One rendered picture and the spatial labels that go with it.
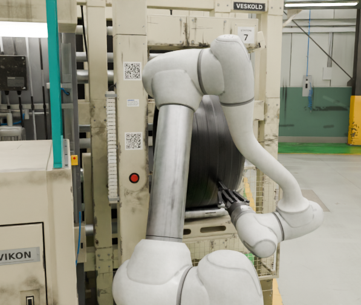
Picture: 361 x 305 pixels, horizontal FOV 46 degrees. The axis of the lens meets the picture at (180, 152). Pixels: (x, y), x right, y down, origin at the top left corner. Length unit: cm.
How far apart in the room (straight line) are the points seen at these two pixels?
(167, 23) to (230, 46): 96
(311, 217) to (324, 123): 995
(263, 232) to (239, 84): 49
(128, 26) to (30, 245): 105
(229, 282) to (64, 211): 41
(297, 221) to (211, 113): 56
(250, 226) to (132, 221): 64
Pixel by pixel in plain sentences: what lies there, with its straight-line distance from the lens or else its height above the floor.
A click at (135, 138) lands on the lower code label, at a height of 123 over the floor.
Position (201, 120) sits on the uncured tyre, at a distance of 168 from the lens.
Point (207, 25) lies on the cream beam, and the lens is 215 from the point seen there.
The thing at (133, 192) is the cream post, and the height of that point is 100.
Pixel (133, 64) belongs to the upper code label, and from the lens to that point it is 178.
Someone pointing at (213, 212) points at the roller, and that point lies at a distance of 187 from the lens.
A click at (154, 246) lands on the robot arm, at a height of 105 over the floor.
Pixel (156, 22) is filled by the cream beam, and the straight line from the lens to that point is 209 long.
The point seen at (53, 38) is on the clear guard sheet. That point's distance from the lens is 97.
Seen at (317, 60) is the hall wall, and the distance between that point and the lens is 1136.
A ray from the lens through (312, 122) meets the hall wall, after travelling 1130.
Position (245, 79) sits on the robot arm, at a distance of 118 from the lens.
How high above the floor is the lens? 145
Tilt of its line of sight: 9 degrees down
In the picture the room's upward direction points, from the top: straight up
